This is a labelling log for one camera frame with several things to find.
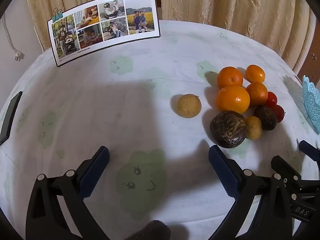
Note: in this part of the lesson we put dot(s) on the blue lattice plastic basket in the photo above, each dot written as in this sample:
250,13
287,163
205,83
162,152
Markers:
311,102

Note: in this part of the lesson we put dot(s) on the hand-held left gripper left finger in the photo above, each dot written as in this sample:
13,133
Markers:
95,172

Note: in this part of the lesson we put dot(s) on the brown wooden cabinet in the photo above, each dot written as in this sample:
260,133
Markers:
310,55

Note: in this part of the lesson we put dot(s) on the large dark wrinkled passion fruit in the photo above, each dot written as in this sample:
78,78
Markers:
228,129

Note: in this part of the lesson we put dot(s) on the small yellow oval fruit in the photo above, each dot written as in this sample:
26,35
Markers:
254,128

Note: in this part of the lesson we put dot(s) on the medium round orange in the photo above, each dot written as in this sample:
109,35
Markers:
230,77

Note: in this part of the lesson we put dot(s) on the photo collage board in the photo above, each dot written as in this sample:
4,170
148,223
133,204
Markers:
105,27

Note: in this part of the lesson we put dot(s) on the dimpled tangerine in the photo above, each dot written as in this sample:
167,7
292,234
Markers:
257,93

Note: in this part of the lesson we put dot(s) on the small dark wrinkled passion fruit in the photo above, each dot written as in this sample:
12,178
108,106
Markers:
265,117

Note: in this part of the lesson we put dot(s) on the round yellow fruit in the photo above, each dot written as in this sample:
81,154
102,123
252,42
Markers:
189,105

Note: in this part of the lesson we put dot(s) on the small smooth orange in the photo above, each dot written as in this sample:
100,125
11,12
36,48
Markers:
255,73

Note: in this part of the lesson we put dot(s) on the large orange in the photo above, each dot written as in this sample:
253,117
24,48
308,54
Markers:
233,99

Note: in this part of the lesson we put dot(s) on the black phone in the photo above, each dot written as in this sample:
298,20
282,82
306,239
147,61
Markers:
10,117

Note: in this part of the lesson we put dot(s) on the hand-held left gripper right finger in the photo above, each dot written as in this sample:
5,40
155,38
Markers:
223,172

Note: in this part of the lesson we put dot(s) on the red cherry tomato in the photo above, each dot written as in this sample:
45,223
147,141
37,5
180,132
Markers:
271,98
279,113

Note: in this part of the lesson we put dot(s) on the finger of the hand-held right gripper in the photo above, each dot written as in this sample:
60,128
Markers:
285,166
310,150

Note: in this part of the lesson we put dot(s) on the teal binder clip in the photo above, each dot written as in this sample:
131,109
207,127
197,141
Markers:
57,16

